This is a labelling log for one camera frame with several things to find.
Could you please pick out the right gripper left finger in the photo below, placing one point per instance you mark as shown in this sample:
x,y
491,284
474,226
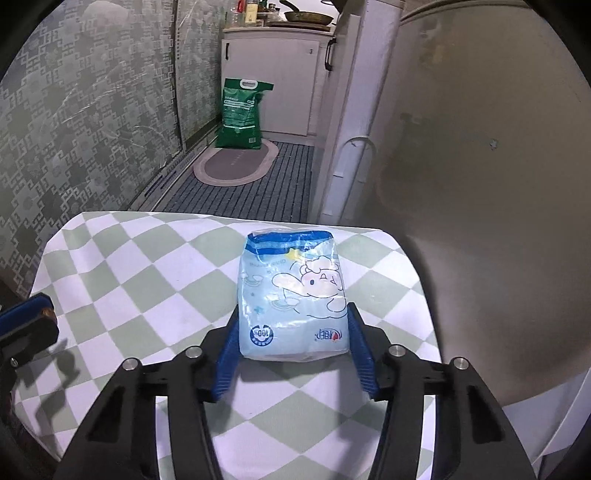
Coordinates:
x,y
227,359

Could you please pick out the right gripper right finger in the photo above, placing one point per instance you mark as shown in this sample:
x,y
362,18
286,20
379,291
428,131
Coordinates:
x,y
366,347

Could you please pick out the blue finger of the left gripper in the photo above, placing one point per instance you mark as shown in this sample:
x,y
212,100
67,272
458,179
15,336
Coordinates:
x,y
27,318

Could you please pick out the blue cartoon tissue pack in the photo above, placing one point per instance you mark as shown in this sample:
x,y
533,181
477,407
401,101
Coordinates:
x,y
291,297

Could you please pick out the white kitchen cabinets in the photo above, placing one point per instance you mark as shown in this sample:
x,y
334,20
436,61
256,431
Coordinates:
x,y
323,81

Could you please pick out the green white checkered tablecloth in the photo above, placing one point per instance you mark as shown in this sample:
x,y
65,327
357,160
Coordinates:
x,y
148,285

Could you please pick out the striped blue floor carpet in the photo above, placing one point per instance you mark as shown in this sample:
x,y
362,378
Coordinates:
x,y
282,195

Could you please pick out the oval grey floor mat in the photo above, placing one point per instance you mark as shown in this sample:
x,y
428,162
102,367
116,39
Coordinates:
x,y
225,167

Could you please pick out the beige refrigerator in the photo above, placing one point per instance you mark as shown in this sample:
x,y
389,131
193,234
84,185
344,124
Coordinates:
x,y
482,173

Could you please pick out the green rice bag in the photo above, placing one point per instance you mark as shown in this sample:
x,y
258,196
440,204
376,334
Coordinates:
x,y
240,122

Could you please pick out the condiment bottles group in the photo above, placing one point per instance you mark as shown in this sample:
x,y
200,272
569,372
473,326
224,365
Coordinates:
x,y
249,13

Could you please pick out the frying pan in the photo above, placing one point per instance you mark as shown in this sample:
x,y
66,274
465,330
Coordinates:
x,y
295,14

